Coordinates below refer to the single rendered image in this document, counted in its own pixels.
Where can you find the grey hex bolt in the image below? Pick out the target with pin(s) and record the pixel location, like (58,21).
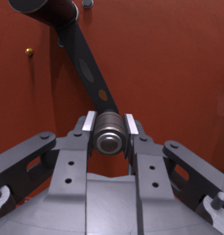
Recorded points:
(87,3)

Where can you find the brass round stud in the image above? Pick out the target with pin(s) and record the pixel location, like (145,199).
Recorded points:
(29,51)

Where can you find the dark crank with metal grip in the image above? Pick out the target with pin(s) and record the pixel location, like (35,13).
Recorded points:
(85,64)

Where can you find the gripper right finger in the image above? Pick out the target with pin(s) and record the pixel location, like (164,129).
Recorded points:
(149,155)

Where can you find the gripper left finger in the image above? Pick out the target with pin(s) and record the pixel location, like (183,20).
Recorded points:
(71,147)

